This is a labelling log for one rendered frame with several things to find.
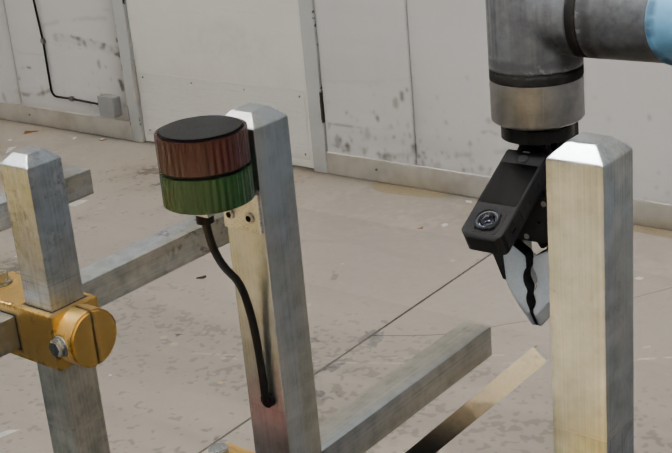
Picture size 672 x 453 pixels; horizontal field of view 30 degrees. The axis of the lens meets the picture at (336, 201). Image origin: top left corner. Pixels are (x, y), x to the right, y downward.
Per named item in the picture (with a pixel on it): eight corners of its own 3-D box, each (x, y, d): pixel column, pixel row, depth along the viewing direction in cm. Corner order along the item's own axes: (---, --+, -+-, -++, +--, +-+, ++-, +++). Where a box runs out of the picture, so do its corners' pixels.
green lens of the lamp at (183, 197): (208, 177, 86) (204, 147, 85) (274, 190, 82) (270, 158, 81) (144, 205, 81) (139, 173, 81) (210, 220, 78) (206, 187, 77)
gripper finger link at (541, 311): (586, 312, 130) (584, 229, 127) (559, 335, 126) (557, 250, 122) (559, 306, 132) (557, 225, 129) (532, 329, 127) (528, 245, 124)
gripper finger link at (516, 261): (559, 306, 132) (557, 225, 129) (532, 329, 127) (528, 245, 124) (533, 301, 134) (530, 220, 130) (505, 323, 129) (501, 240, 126)
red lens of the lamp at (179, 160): (203, 143, 85) (199, 111, 84) (270, 154, 81) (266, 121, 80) (138, 169, 81) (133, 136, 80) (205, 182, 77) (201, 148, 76)
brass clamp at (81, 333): (26, 317, 115) (17, 267, 113) (126, 350, 106) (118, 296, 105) (-30, 344, 110) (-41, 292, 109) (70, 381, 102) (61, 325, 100)
